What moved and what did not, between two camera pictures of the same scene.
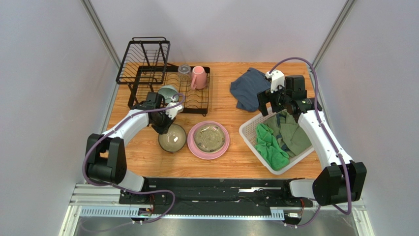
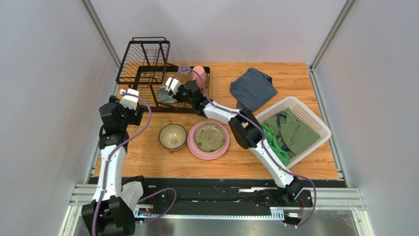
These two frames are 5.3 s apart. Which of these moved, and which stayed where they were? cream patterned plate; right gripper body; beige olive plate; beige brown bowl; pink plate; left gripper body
Moved: right gripper body; left gripper body
Stayed: pink plate; beige brown bowl; cream patterned plate; beige olive plate
